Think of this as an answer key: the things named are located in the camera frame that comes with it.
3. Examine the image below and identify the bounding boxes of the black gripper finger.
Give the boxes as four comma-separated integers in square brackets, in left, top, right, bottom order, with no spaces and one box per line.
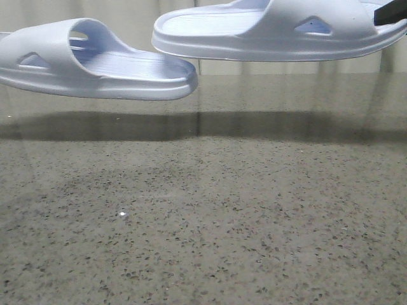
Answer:
[374,0,407,25]

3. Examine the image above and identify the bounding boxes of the light blue slipper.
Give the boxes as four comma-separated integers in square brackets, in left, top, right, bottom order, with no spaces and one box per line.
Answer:
[1,18,198,100]
[152,0,406,62]

